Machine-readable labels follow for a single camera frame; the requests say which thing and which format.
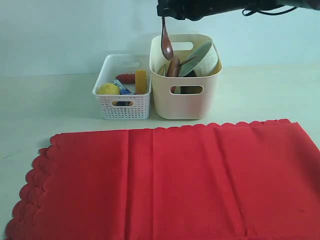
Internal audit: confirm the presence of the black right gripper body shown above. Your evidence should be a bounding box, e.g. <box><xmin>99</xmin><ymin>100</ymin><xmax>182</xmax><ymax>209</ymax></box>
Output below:
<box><xmin>156</xmin><ymin>0</ymin><xmax>288</xmax><ymax>22</ymax></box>

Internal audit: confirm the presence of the dark wooden spoon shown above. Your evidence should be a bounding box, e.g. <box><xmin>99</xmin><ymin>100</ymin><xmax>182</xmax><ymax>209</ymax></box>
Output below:
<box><xmin>161</xmin><ymin>16</ymin><xmax>174</xmax><ymax>61</ymax></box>

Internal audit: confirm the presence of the white ceramic bowl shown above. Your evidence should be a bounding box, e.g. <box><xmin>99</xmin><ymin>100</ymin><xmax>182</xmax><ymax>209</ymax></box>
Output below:
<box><xmin>179</xmin><ymin>40</ymin><xmax>219</xmax><ymax>78</ymax></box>

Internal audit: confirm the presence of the brown wooden plate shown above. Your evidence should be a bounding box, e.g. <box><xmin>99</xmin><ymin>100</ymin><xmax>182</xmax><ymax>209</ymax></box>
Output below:
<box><xmin>166</xmin><ymin>56</ymin><xmax>181</xmax><ymax>78</ymax></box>

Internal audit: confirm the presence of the yellow cheese wedge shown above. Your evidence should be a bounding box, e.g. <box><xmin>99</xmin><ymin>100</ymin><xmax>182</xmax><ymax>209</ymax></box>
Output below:
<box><xmin>135</xmin><ymin>69</ymin><xmax>147</xmax><ymax>95</ymax></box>

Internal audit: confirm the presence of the red sausage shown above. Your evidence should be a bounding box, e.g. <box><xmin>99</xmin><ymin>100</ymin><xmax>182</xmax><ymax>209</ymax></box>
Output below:
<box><xmin>116</xmin><ymin>73</ymin><xmax>136</xmax><ymax>84</ymax></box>

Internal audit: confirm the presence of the blue white milk carton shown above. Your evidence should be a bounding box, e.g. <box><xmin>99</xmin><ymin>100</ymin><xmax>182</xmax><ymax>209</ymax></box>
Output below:
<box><xmin>112</xmin><ymin>79</ymin><xmax>133</xmax><ymax>107</ymax></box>

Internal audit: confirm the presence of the yellow lemon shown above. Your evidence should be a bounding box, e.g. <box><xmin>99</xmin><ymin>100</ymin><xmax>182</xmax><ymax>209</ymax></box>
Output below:
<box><xmin>97</xmin><ymin>83</ymin><xmax>121</xmax><ymax>95</ymax></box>

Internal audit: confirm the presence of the red scalloped placemat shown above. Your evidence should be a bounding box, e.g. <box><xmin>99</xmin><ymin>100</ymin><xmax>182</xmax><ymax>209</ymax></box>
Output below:
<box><xmin>5</xmin><ymin>119</ymin><xmax>320</xmax><ymax>240</ymax></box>

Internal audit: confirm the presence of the wooden chopstick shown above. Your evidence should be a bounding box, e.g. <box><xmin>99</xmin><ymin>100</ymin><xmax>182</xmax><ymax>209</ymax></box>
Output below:
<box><xmin>180</xmin><ymin>55</ymin><xmax>197</xmax><ymax>67</ymax></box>

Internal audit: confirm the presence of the silver table knife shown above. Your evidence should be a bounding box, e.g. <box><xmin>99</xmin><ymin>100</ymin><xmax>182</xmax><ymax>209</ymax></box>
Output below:
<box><xmin>157</xmin><ymin>64</ymin><xmax>167</xmax><ymax>77</ymax></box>

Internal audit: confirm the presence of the cream plastic bin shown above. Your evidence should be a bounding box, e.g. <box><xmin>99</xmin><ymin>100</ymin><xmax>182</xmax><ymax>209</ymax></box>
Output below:
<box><xmin>149</xmin><ymin>34</ymin><xmax>222</xmax><ymax>120</ymax></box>

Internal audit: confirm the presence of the white perforated plastic basket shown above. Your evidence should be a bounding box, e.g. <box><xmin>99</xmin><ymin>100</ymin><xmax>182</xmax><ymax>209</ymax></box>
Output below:
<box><xmin>92</xmin><ymin>54</ymin><xmax>152</xmax><ymax>120</ymax></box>

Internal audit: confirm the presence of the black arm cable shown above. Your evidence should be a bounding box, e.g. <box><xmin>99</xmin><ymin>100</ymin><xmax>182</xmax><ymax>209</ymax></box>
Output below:
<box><xmin>241</xmin><ymin>6</ymin><xmax>298</xmax><ymax>17</ymax></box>

